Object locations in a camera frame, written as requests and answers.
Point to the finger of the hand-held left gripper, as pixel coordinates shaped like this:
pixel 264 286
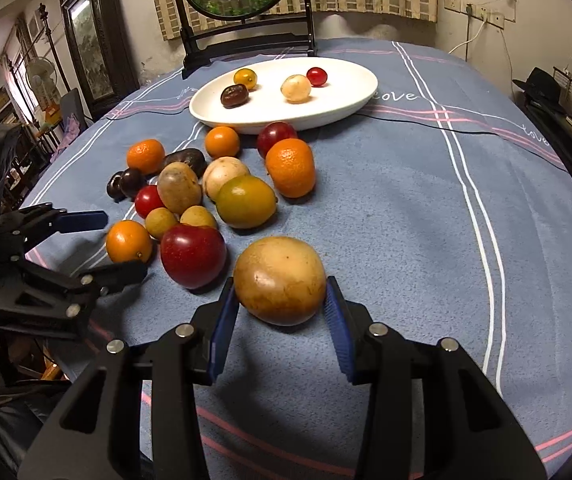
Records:
pixel 121 272
pixel 83 221

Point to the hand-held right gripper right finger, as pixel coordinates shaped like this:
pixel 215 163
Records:
pixel 336 330

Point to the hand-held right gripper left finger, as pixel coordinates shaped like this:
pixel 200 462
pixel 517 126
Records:
pixel 223 330

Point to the small smooth orange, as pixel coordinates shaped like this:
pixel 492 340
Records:
pixel 222 141
pixel 127 240

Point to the large brown Asian pear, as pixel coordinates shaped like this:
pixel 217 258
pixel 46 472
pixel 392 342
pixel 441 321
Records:
pixel 280 280

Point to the brown speckled sapodilla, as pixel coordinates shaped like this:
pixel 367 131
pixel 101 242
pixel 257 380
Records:
pixel 178 187

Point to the pale pepino melon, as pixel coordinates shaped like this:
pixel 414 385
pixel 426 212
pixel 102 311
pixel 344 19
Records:
pixel 222 172

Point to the white oval plate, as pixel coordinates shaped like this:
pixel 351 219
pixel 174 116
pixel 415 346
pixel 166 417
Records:
pixel 336 95

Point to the small dark purple plum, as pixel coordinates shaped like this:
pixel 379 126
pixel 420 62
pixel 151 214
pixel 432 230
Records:
pixel 113 186
pixel 132 182

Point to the small tan longan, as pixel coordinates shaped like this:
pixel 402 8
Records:
pixel 160 223
pixel 199 216

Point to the red cherry tomato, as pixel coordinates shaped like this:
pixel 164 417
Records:
pixel 317 76
pixel 147 201

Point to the dark red plum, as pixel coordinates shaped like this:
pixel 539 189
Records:
pixel 193 256
pixel 275 135

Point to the medium orange mandarin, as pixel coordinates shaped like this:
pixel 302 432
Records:
pixel 145 156

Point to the blue striped tablecloth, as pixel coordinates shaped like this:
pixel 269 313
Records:
pixel 391 235

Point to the standing fan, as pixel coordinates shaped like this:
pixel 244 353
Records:
pixel 41 77

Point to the green-yellow lemon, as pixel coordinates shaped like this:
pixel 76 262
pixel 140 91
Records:
pixel 246 201

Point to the dark framed painting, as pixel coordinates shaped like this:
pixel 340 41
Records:
pixel 88 50

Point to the large orange mandarin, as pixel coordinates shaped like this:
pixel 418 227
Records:
pixel 291 167

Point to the dark brown date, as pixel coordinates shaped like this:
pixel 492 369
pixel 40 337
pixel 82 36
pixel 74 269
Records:
pixel 235 96

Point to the yellow-green cherry tomato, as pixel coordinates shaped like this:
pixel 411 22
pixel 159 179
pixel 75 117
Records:
pixel 245 78

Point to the pale round loquat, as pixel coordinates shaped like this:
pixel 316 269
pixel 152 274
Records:
pixel 295 88

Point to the black hat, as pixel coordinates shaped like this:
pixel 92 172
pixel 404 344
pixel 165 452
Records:
pixel 538 85

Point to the single wall outlet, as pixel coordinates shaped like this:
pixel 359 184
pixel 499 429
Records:
pixel 452 2

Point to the row of wall outlets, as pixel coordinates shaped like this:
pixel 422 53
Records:
pixel 486 16

